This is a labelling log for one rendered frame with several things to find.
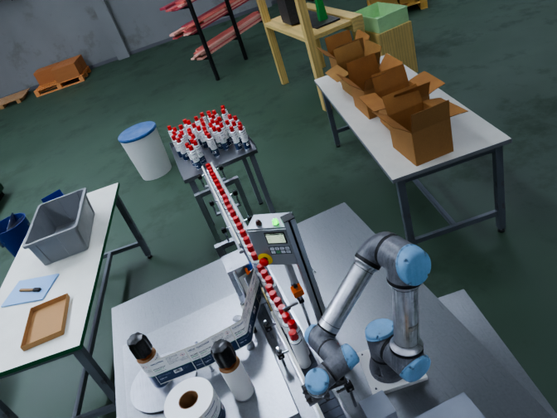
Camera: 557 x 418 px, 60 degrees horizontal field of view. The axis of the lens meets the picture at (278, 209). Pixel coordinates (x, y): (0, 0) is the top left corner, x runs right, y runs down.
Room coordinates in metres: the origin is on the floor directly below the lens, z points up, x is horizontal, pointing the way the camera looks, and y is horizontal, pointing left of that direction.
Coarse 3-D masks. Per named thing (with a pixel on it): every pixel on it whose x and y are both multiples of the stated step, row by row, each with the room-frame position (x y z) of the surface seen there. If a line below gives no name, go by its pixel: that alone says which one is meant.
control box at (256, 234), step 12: (264, 216) 1.59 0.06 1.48; (276, 216) 1.57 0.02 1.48; (252, 228) 1.55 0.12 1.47; (264, 228) 1.52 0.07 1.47; (276, 228) 1.50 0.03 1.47; (252, 240) 1.55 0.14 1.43; (264, 240) 1.52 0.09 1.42; (288, 240) 1.48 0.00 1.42; (264, 252) 1.53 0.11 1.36; (276, 264) 1.52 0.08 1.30; (288, 264) 1.49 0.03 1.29
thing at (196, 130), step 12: (204, 120) 4.08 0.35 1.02; (216, 120) 3.80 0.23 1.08; (228, 120) 3.72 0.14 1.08; (168, 132) 4.05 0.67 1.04; (180, 132) 3.84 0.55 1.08; (192, 132) 3.85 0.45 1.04; (228, 132) 3.72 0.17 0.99; (180, 144) 3.70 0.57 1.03; (204, 144) 3.80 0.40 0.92; (216, 144) 3.78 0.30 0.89; (180, 156) 3.79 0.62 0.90
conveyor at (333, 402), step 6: (282, 330) 1.57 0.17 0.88; (288, 342) 1.50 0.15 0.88; (294, 354) 1.42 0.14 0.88; (312, 360) 1.36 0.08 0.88; (312, 366) 1.33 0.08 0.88; (306, 372) 1.31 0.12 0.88; (330, 396) 1.17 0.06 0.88; (318, 402) 1.16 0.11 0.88; (324, 402) 1.15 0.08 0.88; (330, 402) 1.14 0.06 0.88; (336, 402) 1.13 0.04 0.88; (324, 408) 1.13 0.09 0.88; (330, 408) 1.12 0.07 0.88; (336, 408) 1.11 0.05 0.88; (324, 414) 1.11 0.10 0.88; (330, 414) 1.10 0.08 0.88; (336, 414) 1.09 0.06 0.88; (342, 414) 1.08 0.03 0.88
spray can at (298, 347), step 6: (294, 330) 1.35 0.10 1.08; (294, 336) 1.33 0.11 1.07; (300, 336) 1.35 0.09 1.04; (294, 342) 1.33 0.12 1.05; (300, 342) 1.33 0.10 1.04; (294, 348) 1.33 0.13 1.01; (300, 348) 1.33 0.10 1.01; (300, 354) 1.33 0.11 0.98; (306, 354) 1.33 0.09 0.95; (300, 360) 1.33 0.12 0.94; (306, 360) 1.33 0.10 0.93; (300, 366) 1.34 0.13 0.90; (306, 366) 1.33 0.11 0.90
